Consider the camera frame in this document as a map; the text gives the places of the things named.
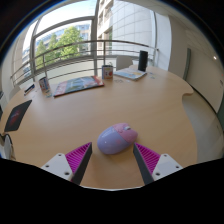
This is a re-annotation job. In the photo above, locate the black mouse pad with swirl print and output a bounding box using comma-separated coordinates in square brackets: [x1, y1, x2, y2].
[3, 99, 33, 133]

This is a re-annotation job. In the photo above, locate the white chair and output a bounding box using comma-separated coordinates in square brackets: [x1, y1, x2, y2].
[0, 133, 17, 161]
[8, 84, 22, 100]
[115, 55, 135, 72]

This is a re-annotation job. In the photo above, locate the green tree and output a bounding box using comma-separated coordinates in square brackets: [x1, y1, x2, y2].
[34, 25, 91, 68]

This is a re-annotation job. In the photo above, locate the pink and lilac computer mouse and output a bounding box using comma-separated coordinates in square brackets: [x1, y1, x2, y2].
[96, 122, 139, 156]

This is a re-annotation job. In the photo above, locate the metal balcony railing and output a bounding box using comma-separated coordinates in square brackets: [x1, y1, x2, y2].
[9, 39, 158, 88]

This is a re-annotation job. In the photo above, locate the light colourful booklet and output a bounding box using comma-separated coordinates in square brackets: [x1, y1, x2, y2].
[114, 67, 148, 81]

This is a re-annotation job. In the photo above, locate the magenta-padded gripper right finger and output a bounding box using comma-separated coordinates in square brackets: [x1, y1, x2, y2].
[132, 142, 184, 186]

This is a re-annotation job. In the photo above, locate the red magazine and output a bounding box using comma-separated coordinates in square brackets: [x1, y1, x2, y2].
[53, 75, 106, 98]

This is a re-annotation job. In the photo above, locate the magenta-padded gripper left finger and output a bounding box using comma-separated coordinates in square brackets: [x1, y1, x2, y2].
[40, 141, 94, 186]

